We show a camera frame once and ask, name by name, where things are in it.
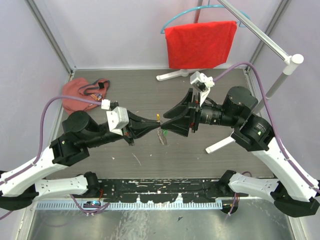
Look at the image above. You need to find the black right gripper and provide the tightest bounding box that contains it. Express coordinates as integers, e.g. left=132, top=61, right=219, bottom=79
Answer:
left=160, top=87, right=241, bottom=137

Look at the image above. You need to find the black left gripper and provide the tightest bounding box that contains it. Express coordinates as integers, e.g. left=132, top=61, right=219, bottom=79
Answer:
left=85, top=110, right=161, bottom=150

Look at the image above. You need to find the key with green tag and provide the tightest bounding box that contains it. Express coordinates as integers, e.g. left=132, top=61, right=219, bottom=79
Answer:
left=162, top=129, right=168, bottom=137

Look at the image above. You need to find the large keyring with yellow grip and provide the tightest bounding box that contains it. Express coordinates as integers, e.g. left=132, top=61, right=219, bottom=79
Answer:
left=157, top=127, right=168, bottom=146

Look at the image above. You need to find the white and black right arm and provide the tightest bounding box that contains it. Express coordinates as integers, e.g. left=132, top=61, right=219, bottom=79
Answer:
left=161, top=86, right=320, bottom=218

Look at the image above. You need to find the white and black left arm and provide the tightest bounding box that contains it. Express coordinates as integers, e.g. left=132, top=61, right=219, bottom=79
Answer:
left=0, top=107, right=161, bottom=211

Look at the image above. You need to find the crumpled dusty red garment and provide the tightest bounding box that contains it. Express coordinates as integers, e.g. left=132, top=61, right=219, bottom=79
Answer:
left=62, top=77, right=110, bottom=115

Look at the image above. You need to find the red cloth on hanger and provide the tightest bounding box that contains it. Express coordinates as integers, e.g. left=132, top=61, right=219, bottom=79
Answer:
left=164, top=21, right=237, bottom=70

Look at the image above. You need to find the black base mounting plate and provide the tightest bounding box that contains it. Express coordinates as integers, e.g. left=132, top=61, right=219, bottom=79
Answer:
left=95, top=178, right=234, bottom=204

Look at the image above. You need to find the teal clothes hanger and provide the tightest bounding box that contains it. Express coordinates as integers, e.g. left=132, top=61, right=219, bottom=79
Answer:
left=159, top=4, right=252, bottom=36

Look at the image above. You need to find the white garment rack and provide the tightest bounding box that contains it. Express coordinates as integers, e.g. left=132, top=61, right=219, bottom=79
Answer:
left=156, top=0, right=305, bottom=155

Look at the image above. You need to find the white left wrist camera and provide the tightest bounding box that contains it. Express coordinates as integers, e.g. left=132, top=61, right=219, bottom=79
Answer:
left=101, top=99, right=129, bottom=136

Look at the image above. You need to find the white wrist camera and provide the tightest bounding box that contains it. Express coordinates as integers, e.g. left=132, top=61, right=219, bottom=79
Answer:
left=101, top=99, right=129, bottom=136
left=190, top=71, right=215, bottom=106

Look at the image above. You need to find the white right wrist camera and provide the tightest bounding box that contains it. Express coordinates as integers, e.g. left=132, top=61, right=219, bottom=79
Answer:
left=190, top=71, right=215, bottom=106

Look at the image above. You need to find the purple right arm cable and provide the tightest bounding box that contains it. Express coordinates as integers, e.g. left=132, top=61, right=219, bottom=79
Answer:
left=213, top=62, right=320, bottom=195

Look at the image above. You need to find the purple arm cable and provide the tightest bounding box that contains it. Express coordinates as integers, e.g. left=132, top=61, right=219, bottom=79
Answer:
left=0, top=96, right=103, bottom=221
left=213, top=62, right=320, bottom=195

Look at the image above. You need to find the slotted grey cable duct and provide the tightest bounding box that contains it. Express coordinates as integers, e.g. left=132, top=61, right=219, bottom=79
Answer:
left=35, top=200, right=223, bottom=211

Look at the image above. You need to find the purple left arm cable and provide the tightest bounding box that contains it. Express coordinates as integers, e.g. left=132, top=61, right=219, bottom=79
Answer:
left=0, top=96, right=103, bottom=221

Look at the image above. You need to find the aluminium frame post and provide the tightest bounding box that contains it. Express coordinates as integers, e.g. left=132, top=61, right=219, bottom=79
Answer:
left=25, top=0, right=77, bottom=76

